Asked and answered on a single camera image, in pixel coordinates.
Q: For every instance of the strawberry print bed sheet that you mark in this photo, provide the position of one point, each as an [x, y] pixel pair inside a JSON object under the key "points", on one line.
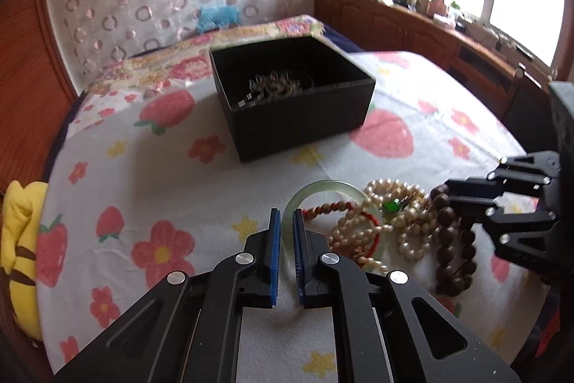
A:
{"points": [[179, 185]]}

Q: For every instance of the blue fluffy cloth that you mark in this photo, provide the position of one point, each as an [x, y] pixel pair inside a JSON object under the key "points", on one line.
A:
{"points": [[217, 17]]}

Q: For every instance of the black jewelry box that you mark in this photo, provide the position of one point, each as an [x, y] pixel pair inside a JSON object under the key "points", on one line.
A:
{"points": [[291, 122]]}

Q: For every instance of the dark blue bed sheet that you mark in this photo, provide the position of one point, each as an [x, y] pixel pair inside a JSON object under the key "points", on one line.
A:
{"points": [[345, 42]]}

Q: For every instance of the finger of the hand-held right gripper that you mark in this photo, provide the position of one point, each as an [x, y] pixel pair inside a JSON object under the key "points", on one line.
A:
{"points": [[466, 189], [493, 223]]}

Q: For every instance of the wooden cabinet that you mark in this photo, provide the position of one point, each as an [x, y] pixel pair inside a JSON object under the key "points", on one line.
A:
{"points": [[394, 24]]}

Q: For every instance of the pink bottle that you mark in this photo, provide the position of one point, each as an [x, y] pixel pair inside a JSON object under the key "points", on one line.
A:
{"points": [[437, 4]]}

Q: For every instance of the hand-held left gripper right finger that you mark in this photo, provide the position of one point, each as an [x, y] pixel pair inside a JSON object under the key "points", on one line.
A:
{"points": [[299, 257]]}

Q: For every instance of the yellow plush toy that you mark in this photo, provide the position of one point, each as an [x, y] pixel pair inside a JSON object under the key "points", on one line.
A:
{"points": [[22, 230]]}

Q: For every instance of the green gem pendant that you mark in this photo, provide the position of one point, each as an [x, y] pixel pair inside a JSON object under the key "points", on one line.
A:
{"points": [[391, 207]]}

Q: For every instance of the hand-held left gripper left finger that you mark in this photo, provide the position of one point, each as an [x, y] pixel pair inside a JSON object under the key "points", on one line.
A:
{"points": [[275, 257]]}

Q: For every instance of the floral blanket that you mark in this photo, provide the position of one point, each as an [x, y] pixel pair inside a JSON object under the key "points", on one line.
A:
{"points": [[179, 60]]}

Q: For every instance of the pale green jade bangle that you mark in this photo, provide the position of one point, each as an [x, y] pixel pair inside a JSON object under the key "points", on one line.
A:
{"points": [[320, 184]]}

